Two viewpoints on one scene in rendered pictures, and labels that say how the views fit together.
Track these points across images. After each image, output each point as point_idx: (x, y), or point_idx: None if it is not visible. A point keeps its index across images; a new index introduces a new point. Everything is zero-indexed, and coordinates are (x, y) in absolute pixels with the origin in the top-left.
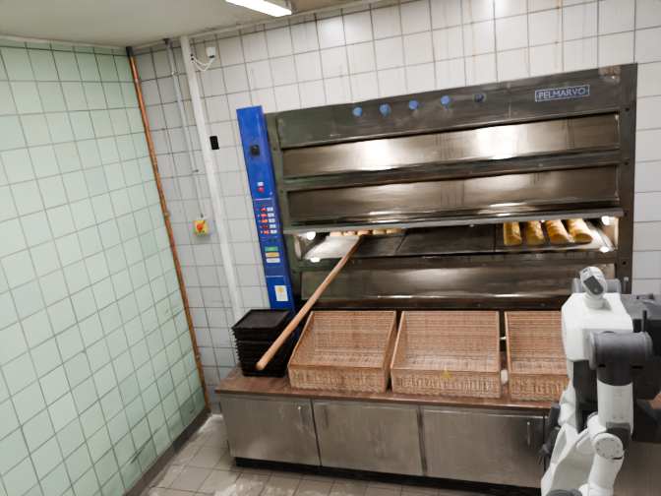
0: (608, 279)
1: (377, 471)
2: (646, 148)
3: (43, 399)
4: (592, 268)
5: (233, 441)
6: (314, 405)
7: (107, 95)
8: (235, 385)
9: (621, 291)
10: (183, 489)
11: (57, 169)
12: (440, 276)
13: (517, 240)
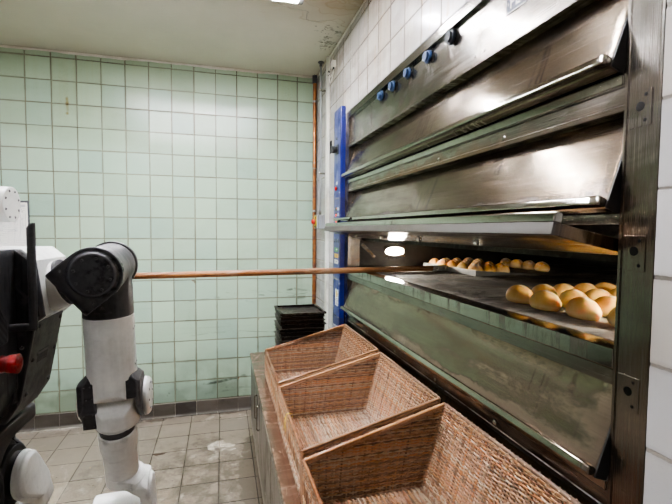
0: (102, 247)
1: None
2: None
3: (151, 295)
4: (2, 186)
5: (251, 408)
6: (258, 399)
7: (280, 110)
8: (259, 357)
9: (68, 265)
10: (220, 425)
11: (214, 153)
12: (413, 317)
13: (519, 294)
